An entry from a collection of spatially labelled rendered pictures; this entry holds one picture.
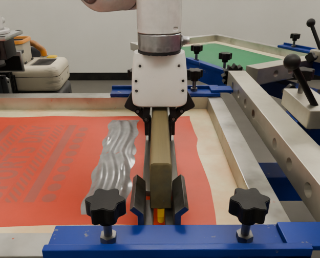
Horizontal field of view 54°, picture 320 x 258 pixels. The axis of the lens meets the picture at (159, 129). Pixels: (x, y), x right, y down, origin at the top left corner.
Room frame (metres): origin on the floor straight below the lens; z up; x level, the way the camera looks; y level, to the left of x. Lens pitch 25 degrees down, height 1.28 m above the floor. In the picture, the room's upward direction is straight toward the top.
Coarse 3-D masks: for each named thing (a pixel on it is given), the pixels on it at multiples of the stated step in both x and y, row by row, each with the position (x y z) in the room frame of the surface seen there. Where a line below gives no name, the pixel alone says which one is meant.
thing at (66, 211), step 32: (96, 160) 0.54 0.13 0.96; (192, 160) 0.54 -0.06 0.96; (64, 192) 0.43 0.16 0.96; (192, 192) 0.43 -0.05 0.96; (0, 224) 0.36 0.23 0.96; (32, 224) 0.36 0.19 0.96; (64, 224) 0.36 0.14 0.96; (128, 224) 0.36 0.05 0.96; (160, 224) 0.36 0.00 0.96; (192, 224) 0.36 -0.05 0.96
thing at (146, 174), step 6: (150, 108) 0.72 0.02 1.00; (168, 108) 0.72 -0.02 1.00; (150, 114) 0.68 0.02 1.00; (168, 114) 0.68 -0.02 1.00; (150, 144) 0.53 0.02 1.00; (174, 144) 0.53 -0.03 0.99; (174, 150) 0.51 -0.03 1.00; (144, 156) 0.49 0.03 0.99; (174, 156) 0.48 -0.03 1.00; (144, 162) 0.46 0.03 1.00; (174, 162) 0.46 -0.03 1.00; (144, 168) 0.44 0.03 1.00; (174, 168) 0.44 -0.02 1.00; (144, 174) 0.43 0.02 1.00; (174, 174) 0.43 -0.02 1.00; (144, 180) 0.41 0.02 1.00
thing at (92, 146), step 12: (0, 120) 0.73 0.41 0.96; (12, 120) 0.73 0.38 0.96; (24, 120) 0.73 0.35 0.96; (36, 120) 0.73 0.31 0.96; (48, 120) 0.73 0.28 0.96; (60, 120) 0.73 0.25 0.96; (72, 120) 0.73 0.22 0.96; (84, 120) 0.73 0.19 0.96; (96, 120) 0.73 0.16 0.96; (108, 120) 0.73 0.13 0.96; (180, 120) 0.73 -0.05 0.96; (96, 132) 0.67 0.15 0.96; (144, 132) 0.67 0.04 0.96; (180, 132) 0.67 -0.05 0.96; (192, 132) 0.67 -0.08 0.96; (84, 144) 0.60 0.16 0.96; (96, 144) 0.60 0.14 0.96; (144, 144) 0.60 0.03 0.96; (180, 144) 0.60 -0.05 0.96; (192, 144) 0.60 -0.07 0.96
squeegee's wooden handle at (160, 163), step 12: (156, 108) 0.55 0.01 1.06; (156, 120) 0.50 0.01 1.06; (156, 132) 0.45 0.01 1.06; (168, 132) 0.46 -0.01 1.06; (156, 144) 0.41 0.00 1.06; (168, 144) 0.41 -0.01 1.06; (156, 156) 0.37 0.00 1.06; (168, 156) 0.37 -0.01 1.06; (156, 168) 0.35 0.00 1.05; (168, 168) 0.35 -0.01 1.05; (156, 180) 0.35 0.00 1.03; (168, 180) 0.35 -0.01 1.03; (156, 192) 0.35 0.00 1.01; (168, 192) 0.35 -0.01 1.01; (156, 204) 0.35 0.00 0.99; (168, 204) 0.35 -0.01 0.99
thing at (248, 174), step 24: (0, 96) 0.82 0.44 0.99; (24, 96) 0.82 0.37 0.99; (48, 96) 0.82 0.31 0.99; (72, 96) 0.82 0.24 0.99; (96, 96) 0.82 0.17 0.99; (216, 120) 0.67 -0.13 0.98; (240, 144) 0.54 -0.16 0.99; (240, 168) 0.45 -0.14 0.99; (264, 192) 0.39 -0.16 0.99; (0, 240) 0.29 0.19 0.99; (24, 240) 0.29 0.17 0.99; (48, 240) 0.29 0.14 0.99
